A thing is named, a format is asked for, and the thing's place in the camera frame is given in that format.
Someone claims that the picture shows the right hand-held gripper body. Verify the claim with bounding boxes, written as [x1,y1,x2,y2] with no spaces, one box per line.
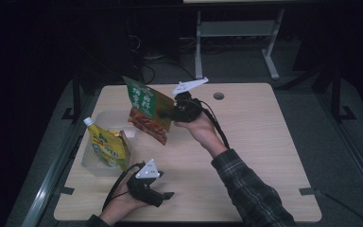
[169,77,210,124]

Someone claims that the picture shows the black metal stand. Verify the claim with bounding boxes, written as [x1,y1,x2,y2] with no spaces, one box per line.
[330,65,357,124]
[60,70,83,124]

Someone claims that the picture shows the thin black floor cable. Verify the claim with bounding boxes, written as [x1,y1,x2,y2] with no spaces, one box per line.
[320,191,363,227]

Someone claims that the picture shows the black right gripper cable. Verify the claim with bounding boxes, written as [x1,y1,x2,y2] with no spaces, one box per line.
[191,98,232,150]

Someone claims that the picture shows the yellow spout pouch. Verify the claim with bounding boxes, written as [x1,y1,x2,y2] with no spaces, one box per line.
[83,116,132,171]

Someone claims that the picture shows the grey metal rail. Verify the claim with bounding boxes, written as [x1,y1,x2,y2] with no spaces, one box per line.
[315,91,363,204]
[22,93,102,227]

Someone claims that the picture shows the grey table bracket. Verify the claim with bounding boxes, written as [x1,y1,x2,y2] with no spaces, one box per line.
[55,186,76,197]
[298,187,323,197]

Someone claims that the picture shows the black floor cables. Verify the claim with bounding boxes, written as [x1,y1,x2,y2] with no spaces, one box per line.
[124,31,199,85]

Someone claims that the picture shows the green and red seasoning packet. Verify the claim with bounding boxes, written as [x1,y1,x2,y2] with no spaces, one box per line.
[122,75,175,147]

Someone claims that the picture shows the person's right hand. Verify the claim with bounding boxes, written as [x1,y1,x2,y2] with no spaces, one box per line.
[173,112,230,159]

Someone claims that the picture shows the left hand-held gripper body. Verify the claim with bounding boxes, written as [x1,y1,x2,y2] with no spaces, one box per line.
[126,158,165,208]

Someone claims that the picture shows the clear plastic container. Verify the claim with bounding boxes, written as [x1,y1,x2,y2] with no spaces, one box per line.
[80,110,140,177]

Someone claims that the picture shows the white metal desk frame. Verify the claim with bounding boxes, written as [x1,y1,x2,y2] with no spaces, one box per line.
[182,0,286,81]

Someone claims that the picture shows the person's left hand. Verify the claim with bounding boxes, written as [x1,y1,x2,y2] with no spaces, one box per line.
[98,176,149,226]

